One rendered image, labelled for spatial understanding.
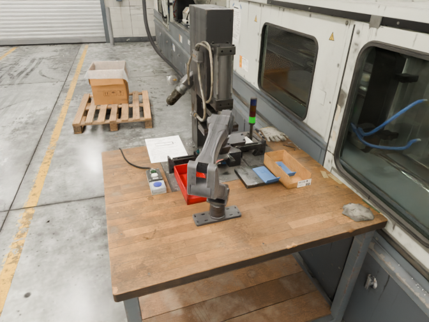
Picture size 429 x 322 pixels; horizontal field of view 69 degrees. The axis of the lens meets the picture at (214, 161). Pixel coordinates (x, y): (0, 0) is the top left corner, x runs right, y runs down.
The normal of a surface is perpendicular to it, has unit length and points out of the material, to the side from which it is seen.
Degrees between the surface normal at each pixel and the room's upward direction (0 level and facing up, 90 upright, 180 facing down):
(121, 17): 90
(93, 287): 0
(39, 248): 0
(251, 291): 0
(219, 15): 90
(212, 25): 90
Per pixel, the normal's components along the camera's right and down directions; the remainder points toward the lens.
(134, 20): 0.28, 0.49
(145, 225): 0.01, -0.86
